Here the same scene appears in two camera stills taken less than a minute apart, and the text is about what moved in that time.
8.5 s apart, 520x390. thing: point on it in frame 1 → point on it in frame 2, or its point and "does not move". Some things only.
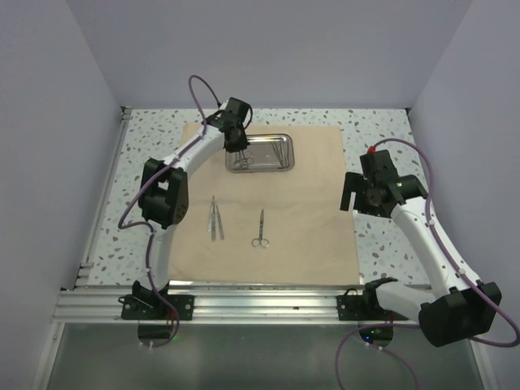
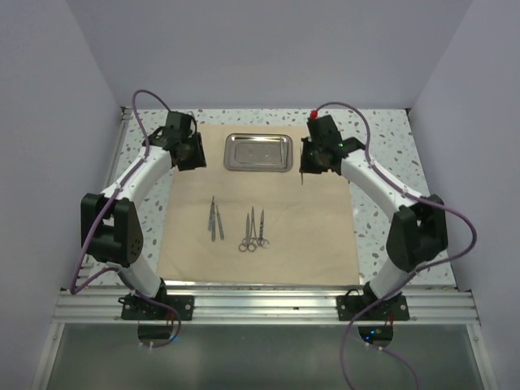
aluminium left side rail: [85, 266] does not move
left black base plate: [135, 306] does not move
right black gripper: [353, 181] → [303, 167]
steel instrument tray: [266, 153] does not move
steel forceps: [243, 162] → [245, 245]
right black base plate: [350, 306] does not move
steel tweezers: [219, 222] does not move
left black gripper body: [242, 140] → [190, 149]
